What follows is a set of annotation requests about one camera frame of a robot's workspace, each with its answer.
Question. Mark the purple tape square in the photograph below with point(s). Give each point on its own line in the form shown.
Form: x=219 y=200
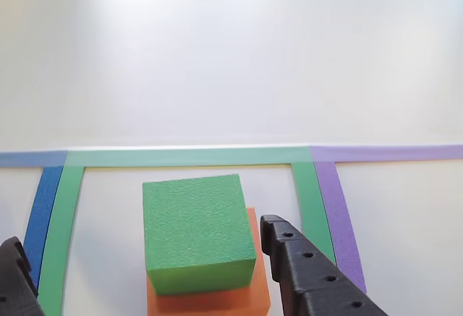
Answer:
x=340 y=214

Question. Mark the green cube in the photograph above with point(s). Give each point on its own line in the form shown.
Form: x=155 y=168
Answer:
x=195 y=225

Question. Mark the green tape square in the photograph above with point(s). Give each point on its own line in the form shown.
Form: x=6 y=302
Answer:
x=181 y=157

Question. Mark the orange block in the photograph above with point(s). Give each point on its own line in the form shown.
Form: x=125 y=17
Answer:
x=217 y=301

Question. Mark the blue tape square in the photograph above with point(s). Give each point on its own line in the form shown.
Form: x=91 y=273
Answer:
x=41 y=214

